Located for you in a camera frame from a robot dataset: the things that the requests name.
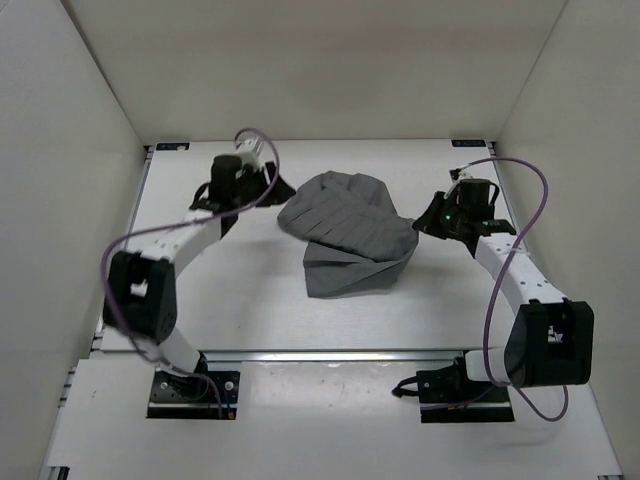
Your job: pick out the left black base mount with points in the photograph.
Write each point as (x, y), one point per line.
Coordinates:
(175, 398)

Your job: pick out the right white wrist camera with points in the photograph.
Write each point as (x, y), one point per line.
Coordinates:
(459, 174)

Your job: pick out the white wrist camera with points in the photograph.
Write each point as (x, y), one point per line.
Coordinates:
(248, 151)
(459, 174)

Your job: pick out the aluminium front rail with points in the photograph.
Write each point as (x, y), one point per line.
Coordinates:
(331, 356)

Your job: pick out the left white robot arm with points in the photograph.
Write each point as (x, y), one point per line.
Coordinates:
(140, 286)

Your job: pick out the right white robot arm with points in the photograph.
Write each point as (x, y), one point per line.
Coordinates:
(551, 338)

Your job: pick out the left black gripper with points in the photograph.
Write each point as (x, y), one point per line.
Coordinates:
(278, 192)

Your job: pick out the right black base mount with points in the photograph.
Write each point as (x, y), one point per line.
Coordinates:
(447, 396)

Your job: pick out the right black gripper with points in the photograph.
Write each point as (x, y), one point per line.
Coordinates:
(426, 223)

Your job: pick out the grey pleated skirt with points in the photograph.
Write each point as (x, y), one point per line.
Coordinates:
(356, 240)

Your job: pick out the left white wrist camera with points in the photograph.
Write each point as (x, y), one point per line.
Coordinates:
(248, 151)

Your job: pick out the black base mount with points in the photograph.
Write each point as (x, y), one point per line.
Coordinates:
(447, 396)
(175, 398)

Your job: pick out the left blue corner label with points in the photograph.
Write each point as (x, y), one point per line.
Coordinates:
(172, 146)

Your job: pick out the blue corner label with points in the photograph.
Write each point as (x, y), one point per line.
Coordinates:
(172, 146)
(468, 143)

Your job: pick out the right blue corner label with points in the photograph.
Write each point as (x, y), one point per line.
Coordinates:
(468, 143)

